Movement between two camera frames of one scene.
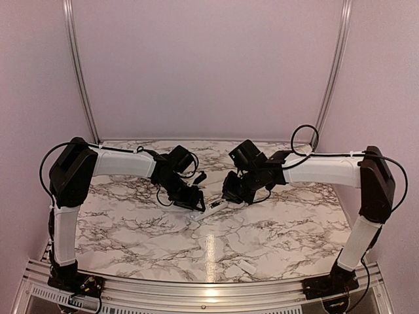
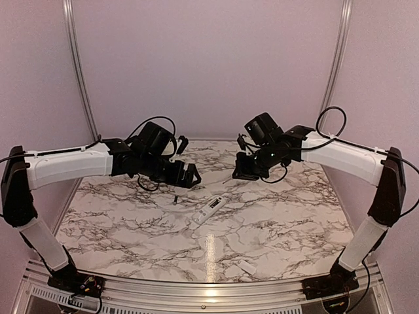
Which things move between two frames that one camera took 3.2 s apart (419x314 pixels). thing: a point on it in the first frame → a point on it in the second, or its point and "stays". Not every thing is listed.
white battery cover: [247, 266] stays
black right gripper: [230, 193] → [243, 172]
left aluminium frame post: [77, 74] stays
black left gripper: [190, 199] → [177, 179]
